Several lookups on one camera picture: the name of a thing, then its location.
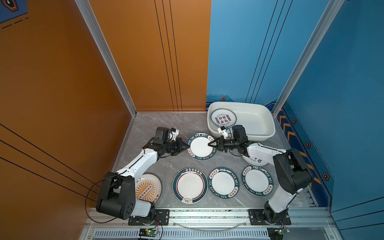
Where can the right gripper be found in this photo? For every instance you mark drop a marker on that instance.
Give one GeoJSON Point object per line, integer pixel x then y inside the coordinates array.
{"type": "Point", "coordinates": [220, 142]}

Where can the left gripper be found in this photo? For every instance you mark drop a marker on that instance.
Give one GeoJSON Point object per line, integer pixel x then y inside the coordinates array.
{"type": "Point", "coordinates": [179, 143]}

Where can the green lettered plate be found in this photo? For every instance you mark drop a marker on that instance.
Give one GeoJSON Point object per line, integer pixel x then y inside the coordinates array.
{"type": "Point", "coordinates": [223, 183]}
{"type": "Point", "coordinates": [257, 181]}
{"type": "Point", "coordinates": [199, 148]}

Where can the plate with red coin pattern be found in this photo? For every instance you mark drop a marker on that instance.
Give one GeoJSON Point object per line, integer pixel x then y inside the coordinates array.
{"type": "Point", "coordinates": [223, 118]}

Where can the large green red plate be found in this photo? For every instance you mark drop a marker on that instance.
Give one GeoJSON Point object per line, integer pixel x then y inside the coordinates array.
{"type": "Point", "coordinates": [190, 185]}

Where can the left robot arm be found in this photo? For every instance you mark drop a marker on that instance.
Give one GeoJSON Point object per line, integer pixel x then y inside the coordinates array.
{"type": "Point", "coordinates": [117, 196]}

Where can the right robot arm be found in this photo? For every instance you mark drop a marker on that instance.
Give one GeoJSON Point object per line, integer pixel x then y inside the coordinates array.
{"type": "Point", "coordinates": [292, 171]}

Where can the white plastic bin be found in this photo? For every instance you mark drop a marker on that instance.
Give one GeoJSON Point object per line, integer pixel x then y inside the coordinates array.
{"type": "Point", "coordinates": [256, 119]}

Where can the orange sunburst plate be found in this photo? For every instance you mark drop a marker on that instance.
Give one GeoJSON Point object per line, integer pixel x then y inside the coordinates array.
{"type": "Point", "coordinates": [148, 188]}

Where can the left circuit board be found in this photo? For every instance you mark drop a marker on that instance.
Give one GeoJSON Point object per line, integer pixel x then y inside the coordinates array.
{"type": "Point", "coordinates": [148, 234]}

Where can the circuit board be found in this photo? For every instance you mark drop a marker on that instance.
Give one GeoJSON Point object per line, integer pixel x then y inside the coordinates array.
{"type": "Point", "coordinates": [282, 231]}
{"type": "Point", "coordinates": [148, 234]}

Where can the right circuit board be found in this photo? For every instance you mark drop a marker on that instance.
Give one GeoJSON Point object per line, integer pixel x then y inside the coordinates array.
{"type": "Point", "coordinates": [282, 231]}

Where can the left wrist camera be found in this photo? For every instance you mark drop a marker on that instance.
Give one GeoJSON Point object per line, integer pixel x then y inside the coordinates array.
{"type": "Point", "coordinates": [165, 135]}

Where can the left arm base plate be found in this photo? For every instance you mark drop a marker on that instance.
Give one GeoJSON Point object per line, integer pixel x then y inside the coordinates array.
{"type": "Point", "coordinates": [156, 216]}

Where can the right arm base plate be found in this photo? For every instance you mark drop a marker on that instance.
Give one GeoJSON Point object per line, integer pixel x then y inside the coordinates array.
{"type": "Point", "coordinates": [269, 217]}

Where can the aluminium front rail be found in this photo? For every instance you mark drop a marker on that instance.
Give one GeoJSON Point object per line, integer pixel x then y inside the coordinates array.
{"type": "Point", "coordinates": [216, 224]}

